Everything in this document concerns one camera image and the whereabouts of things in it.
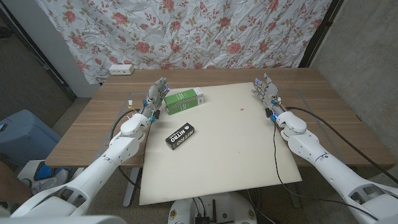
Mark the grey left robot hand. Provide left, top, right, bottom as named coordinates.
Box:
left=141, top=77, right=171, bottom=121

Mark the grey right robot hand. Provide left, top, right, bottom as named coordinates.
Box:
left=251, top=72, right=285, bottom=118

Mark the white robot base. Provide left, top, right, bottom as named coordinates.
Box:
left=167, top=192, right=258, bottom=224

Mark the green and white carton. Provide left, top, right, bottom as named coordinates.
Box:
left=164, top=87, right=205, bottom=116

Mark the white power strip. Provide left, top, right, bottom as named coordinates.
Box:
left=108, top=63, right=135, bottom=76

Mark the black NITRO box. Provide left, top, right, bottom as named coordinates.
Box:
left=165, top=122, right=196, bottom=151

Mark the beige rectangular mat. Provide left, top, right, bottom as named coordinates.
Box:
left=139, top=82, right=303, bottom=206

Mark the floral backdrop cloth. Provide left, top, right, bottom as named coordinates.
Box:
left=34, top=0, right=333, bottom=85

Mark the black backdrop stand pole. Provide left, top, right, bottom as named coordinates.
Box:
left=0, top=0, right=78, bottom=101
left=298, top=0, right=345, bottom=68

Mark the grey table leg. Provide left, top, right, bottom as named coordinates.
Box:
left=285, top=183, right=302, bottom=208
left=123, top=167, right=141, bottom=208

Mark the white and blue bag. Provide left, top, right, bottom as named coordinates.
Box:
left=17, top=159, right=74, bottom=195

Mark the blue plastic bin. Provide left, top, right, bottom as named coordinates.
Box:
left=0, top=108, right=62, bottom=167

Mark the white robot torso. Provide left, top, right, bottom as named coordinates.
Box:
left=0, top=214, right=127, bottom=224

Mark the brown wooden furniture piece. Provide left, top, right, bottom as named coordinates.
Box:
left=0, top=160, right=34, bottom=206

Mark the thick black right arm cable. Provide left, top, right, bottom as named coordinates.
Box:
left=285, top=106, right=398, bottom=184

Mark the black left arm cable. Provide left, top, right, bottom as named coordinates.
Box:
left=108, top=108, right=141, bottom=190

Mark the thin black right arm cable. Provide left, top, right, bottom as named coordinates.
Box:
left=272, top=121, right=381, bottom=221

